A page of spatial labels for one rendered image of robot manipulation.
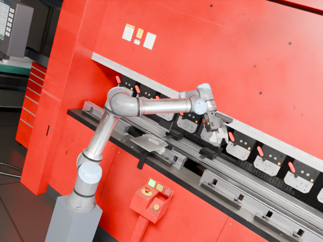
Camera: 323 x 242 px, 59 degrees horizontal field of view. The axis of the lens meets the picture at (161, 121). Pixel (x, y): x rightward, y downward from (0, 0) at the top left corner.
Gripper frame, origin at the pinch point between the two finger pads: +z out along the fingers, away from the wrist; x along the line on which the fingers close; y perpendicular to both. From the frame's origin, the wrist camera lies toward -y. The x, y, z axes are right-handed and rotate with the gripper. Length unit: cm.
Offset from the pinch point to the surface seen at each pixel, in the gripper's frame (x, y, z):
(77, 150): -119, 64, -35
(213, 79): -19, -20, -46
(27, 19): -52, 89, -118
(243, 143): -20.6, -28.9, -0.1
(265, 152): -12.9, -36.7, 9.2
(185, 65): -29, -9, -64
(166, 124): -60, 3, -31
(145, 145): -55, 26, -17
